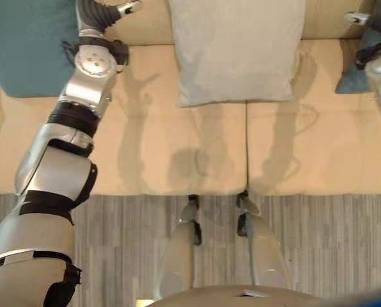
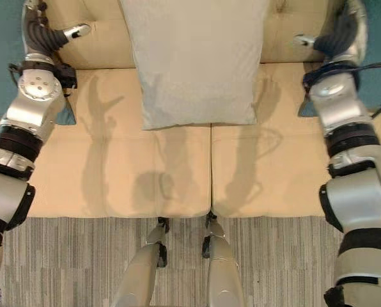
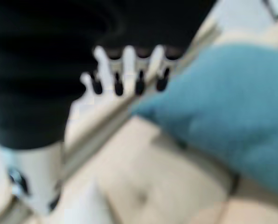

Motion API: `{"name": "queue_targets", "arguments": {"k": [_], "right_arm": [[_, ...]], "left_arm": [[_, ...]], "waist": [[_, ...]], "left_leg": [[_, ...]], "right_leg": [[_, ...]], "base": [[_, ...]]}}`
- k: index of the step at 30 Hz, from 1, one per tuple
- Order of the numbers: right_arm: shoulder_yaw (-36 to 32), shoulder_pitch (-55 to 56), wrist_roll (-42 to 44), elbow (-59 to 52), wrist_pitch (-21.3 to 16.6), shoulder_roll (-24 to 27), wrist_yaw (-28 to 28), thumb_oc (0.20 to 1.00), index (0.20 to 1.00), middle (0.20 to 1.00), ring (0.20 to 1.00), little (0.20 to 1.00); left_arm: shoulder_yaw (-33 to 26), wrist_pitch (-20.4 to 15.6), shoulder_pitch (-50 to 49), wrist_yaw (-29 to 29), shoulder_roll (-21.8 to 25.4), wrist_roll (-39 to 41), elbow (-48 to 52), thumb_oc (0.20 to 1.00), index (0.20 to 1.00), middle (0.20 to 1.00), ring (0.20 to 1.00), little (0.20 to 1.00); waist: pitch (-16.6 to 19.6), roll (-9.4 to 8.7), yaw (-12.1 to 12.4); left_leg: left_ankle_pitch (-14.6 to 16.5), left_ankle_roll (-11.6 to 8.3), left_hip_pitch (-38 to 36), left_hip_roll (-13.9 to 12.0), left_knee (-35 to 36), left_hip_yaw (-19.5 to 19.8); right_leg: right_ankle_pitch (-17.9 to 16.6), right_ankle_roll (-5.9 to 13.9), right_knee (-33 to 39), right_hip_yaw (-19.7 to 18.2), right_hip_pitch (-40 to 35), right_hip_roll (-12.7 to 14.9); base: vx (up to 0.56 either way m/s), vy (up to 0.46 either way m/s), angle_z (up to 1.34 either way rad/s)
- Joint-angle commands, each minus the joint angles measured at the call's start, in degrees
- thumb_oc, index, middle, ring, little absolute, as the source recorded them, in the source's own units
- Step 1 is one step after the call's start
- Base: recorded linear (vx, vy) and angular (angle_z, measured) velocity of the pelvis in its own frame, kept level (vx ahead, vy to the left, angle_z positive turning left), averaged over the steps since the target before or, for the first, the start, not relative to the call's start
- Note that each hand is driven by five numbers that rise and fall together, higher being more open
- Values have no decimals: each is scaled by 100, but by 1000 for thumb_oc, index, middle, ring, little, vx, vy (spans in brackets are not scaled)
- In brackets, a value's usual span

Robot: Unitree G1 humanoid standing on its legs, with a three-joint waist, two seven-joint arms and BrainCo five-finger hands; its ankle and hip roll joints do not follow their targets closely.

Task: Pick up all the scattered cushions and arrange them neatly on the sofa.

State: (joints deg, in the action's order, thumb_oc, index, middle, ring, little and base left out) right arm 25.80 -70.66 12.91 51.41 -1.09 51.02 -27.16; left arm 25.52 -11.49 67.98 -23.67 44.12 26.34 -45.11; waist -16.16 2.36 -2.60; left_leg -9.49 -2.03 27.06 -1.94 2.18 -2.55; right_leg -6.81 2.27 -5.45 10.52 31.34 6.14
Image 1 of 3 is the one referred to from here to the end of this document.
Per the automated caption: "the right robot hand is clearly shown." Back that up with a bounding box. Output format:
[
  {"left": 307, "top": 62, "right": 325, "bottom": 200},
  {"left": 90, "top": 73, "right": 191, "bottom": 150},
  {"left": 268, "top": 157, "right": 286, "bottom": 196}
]
[{"left": 344, "top": 0, "right": 381, "bottom": 36}]

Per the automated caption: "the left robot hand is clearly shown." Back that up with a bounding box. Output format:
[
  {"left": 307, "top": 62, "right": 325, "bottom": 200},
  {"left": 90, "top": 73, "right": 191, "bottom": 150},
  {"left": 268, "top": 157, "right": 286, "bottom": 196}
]
[{"left": 75, "top": 0, "right": 144, "bottom": 34}]

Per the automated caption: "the teal cushion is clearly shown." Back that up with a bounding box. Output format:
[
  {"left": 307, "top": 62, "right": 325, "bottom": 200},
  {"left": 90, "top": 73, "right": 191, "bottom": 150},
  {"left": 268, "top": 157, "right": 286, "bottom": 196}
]
[
  {"left": 334, "top": 30, "right": 380, "bottom": 95},
  {"left": 0, "top": 0, "right": 82, "bottom": 98}
]

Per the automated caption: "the beige fabric sofa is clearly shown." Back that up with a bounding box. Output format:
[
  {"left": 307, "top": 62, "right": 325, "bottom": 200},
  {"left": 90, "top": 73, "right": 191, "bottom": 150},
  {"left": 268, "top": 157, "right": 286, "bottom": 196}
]
[{"left": 0, "top": 0, "right": 381, "bottom": 196}]

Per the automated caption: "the light grey cushion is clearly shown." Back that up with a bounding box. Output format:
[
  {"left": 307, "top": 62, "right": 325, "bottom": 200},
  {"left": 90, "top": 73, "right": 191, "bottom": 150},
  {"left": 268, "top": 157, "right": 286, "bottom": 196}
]
[{"left": 167, "top": 0, "right": 307, "bottom": 108}]

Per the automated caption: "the silver left robot leg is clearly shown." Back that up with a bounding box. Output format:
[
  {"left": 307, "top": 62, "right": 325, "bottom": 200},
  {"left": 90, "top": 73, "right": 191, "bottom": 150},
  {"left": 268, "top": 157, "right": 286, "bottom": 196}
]
[{"left": 153, "top": 194, "right": 202, "bottom": 300}]

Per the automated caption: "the silver robot leg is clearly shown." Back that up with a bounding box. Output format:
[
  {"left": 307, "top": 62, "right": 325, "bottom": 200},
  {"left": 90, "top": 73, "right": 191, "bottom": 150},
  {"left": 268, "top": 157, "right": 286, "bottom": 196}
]
[
  {"left": 153, "top": 194, "right": 202, "bottom": 300},
  {"left": 236, "top": 189, "right": 293, "bottom": 288}
]

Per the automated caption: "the silver right robot leg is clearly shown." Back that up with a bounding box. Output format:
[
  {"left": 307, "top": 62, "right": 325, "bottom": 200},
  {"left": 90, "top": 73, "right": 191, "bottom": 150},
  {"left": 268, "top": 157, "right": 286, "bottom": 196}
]
[{"left": 236, "top": 189, "right": 293, "bottom": 288}]

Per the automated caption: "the silver robot torso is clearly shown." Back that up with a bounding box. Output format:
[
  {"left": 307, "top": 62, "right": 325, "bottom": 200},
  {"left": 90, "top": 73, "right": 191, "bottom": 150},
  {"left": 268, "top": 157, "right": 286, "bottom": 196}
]
[{"left": 150, "top": 285, "right": 381, "bottom": 307}]

